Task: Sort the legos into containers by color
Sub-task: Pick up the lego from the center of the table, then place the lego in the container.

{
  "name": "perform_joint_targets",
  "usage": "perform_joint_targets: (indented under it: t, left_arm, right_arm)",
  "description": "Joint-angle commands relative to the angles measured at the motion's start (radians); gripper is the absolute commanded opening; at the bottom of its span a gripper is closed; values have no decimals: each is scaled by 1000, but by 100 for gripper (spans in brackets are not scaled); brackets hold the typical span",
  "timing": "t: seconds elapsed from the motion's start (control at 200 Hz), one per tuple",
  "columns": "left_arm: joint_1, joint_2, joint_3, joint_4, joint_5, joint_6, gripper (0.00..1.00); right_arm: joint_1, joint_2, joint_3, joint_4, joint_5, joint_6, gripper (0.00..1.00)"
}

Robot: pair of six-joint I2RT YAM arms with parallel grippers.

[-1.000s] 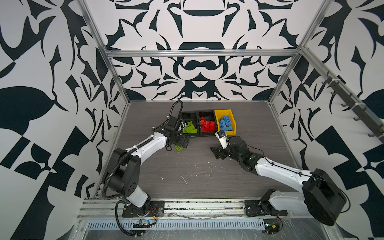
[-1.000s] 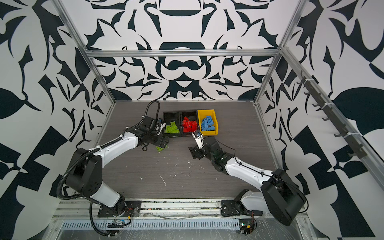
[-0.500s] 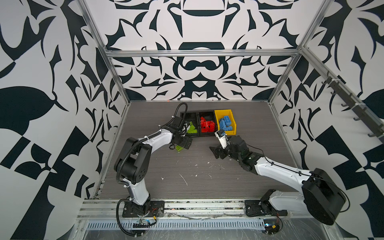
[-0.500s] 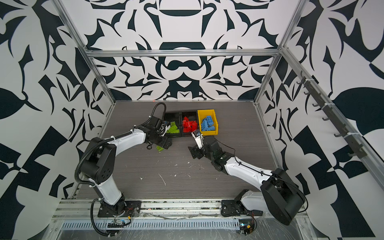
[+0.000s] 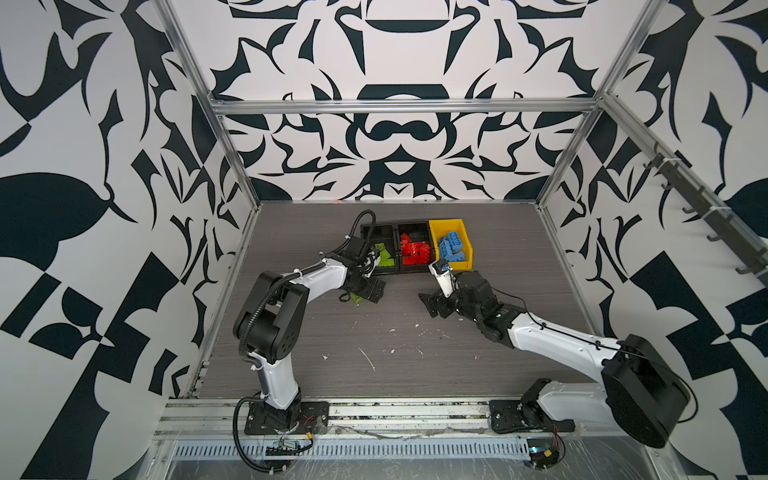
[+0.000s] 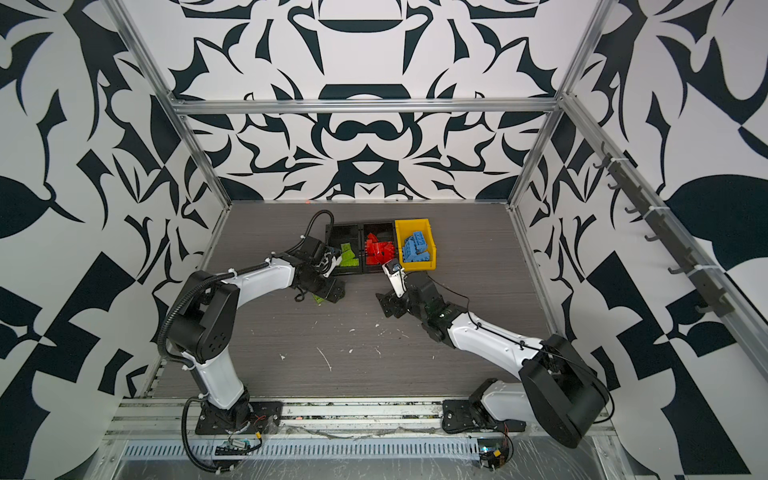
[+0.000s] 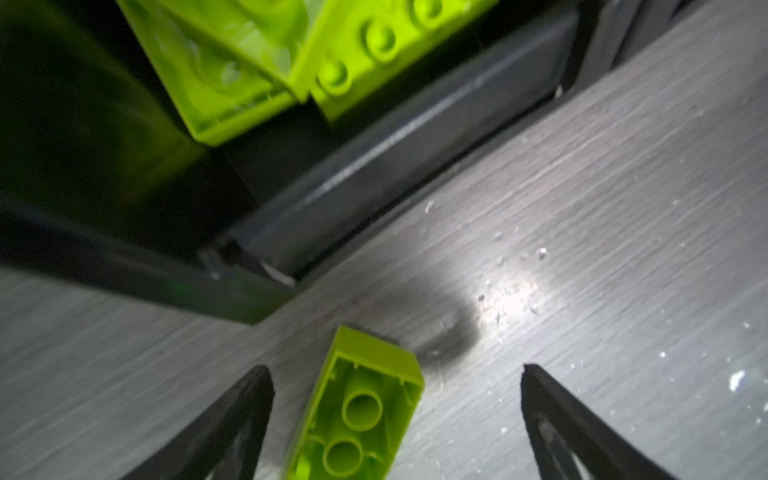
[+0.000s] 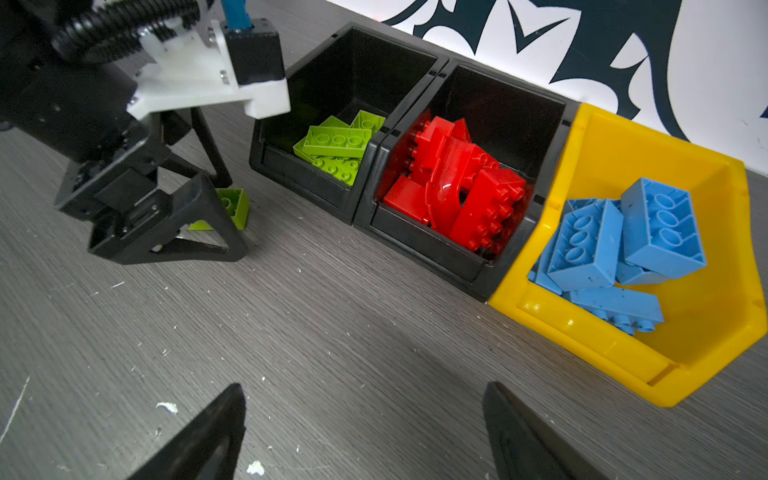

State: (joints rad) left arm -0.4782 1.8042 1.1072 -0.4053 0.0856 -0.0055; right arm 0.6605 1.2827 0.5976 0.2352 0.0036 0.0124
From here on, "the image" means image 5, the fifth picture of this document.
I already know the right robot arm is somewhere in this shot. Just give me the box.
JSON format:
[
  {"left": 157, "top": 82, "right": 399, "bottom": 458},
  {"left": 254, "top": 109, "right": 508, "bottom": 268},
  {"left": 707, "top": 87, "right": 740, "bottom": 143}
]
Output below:
[{"left": 419, "top": 260, "right": 700, "bottom": 448}]

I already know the right circuit board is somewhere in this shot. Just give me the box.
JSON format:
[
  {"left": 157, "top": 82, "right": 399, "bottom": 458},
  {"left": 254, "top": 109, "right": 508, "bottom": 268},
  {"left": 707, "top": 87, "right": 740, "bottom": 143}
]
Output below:
[{"left": 525, "top": 442, "right": 563, "bottom": 470}]

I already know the white cable duct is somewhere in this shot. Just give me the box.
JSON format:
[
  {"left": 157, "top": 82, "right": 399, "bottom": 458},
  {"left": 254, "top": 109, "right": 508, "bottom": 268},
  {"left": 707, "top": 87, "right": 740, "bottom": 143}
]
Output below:
[{"left": 173, "top": 437, "right": 530, "bottom": 461}]

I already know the left black bin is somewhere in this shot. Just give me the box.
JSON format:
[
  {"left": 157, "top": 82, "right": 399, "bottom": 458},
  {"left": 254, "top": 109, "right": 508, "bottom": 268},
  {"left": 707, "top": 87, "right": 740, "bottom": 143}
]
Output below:
[{"left": 360, "top": 224, "right": 400, "bottom": 275}]

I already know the middle black bin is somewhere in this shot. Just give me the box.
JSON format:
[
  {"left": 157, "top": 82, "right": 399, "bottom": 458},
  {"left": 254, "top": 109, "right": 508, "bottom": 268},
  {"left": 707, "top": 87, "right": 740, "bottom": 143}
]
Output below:
[{"left": 397, "top": 222, "right": 436, "bottom": 274}]

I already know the wall hook rail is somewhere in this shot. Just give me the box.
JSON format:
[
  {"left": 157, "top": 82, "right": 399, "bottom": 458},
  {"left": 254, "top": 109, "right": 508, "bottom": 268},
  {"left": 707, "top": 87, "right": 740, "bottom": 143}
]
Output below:
[{"left": 644, "top": 143, "right": 767, "bottom": 287}]

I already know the yellow bin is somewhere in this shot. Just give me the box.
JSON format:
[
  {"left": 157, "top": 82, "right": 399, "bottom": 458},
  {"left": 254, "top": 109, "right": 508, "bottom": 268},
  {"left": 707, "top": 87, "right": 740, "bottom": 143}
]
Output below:
[{"left": 428, "top": 219, "right": 474, "bottom": 271}]

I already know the circuit board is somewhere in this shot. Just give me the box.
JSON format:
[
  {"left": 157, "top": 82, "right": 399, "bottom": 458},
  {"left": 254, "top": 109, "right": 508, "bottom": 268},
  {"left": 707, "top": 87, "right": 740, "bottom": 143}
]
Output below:
[
  {"left": 264, "top": 436, "right": 314, "bottom": 457},
  {"left": 525, "top": 442, "right": 563, "bottom": 470}
]

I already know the blue lego brick front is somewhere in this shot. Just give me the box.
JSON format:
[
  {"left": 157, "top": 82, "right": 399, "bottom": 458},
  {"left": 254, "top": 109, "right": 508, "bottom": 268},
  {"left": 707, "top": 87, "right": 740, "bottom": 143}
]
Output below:
[{"left": 437, "top": 231, "right": 466, "bottom": 262}]

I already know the red lego arch piece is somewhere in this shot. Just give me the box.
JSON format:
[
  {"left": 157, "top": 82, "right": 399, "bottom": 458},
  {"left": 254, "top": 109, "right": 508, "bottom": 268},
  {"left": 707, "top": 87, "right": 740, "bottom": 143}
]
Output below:
[{"left": 400, "top": 233, "right": 432, "bottom": 266}]

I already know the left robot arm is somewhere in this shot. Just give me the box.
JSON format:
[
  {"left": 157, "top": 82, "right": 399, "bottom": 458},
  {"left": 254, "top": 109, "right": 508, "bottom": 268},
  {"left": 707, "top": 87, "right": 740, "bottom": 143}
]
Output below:
[{"left": 233, "top": 236, "right": 385, "bottom": 414}]

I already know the black bin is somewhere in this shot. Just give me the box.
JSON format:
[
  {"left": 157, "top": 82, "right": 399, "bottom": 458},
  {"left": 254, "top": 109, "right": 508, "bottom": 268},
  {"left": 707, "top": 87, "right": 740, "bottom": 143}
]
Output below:
[
  {"left": 397, "top": 222, "right": 436, "bottom": 274},
  {"left": 360, "top": 224, "right": 400, "bottom": 275}
]

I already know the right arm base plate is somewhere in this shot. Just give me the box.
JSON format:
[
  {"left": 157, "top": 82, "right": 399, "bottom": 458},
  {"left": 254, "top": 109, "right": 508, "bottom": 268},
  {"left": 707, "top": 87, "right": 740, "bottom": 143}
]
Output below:
[{"left": 488, "top": 400, "right": 576, "bottom": 434}]

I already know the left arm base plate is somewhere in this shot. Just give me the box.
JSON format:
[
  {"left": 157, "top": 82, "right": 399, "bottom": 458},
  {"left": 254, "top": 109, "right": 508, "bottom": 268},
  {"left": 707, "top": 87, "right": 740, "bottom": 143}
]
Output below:
[{"left": 244, "top": 400, "right": 330, "bottom": 436}]

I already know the left circuit board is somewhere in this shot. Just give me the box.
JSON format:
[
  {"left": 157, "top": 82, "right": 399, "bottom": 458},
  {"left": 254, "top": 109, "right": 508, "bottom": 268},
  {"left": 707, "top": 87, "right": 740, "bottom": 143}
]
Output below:
[{"left": 264, "top": 436, "right": 314, "bottom": 457}]

